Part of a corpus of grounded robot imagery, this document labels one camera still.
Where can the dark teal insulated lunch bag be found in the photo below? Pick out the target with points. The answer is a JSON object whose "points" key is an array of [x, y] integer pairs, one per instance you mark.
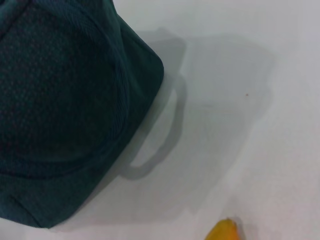
{"points": [[62, 112]]}

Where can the yellow toy banana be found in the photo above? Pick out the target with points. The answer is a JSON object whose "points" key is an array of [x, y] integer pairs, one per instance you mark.
{"points": [[222, 230]]}

